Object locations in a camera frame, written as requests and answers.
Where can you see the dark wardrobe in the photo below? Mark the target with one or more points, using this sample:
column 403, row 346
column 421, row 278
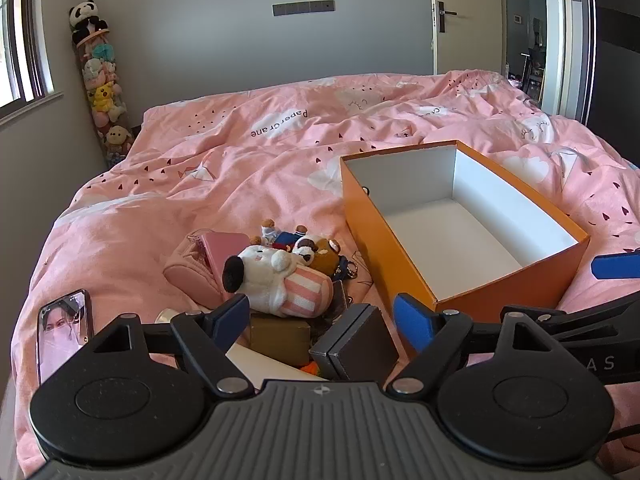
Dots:
column 617, row 70

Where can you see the art print card box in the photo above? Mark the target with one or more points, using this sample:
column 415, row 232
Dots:
column 342, row 297

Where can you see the white door frame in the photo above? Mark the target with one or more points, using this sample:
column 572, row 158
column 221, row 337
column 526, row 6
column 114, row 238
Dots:
column 567, row 35

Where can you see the small bear doll blue outfit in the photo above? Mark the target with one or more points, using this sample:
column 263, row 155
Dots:
column 282, row 239

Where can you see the white box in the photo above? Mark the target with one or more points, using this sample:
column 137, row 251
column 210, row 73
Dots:
column 260, row 367

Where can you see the panda plush toy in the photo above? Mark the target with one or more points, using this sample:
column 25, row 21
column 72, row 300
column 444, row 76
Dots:
column 85, row 17

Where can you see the grey door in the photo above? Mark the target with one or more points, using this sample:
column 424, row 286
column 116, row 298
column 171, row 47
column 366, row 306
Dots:
column 465, row 35

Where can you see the smartphone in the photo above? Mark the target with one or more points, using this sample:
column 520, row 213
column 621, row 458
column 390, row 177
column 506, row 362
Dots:
column 60, row 330

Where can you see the grey wall switch panel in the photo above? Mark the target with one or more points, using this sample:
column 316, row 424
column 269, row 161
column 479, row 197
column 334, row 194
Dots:
column 302, row 8

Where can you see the crocheted flower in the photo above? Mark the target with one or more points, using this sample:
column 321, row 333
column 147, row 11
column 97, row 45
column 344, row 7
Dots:
column 310, row 368

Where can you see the white dog plush toy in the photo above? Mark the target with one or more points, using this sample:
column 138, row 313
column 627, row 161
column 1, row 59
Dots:
column 260, row 270

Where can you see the brown cardboard box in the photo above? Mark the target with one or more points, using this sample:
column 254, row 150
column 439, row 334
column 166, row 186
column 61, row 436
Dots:
column 280, row 337

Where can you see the window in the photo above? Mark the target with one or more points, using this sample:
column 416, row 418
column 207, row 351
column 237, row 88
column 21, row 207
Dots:
column 30, row 35

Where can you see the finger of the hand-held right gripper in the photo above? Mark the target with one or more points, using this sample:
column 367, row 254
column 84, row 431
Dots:
column 537, row 314
column 615, row 266

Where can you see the pink zip pouch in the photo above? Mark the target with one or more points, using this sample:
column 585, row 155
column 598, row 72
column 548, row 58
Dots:
column 187, row 272

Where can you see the orange cardboard box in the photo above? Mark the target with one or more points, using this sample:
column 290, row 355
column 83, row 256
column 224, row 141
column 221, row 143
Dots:
column 380, row 230

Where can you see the pink printed blanket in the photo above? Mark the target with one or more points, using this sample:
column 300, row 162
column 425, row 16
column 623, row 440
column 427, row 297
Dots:
column 200, row 200

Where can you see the clear tube of plush toys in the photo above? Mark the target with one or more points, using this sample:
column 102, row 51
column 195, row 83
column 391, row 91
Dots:
column 102, row 95

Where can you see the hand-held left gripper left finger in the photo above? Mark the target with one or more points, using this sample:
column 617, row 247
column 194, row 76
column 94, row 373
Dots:
column 232, row 312

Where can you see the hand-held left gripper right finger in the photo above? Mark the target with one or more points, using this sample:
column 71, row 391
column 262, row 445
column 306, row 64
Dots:
column 412, row 320

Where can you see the cream round object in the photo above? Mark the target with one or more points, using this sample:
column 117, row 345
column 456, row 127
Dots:
column 164, row 316

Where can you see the black square box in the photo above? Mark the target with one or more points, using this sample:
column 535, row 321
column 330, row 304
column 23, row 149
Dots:
column 360, row 345

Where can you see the pink flat case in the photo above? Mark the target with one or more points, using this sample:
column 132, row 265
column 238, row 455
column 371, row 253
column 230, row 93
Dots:
column 227, row 252

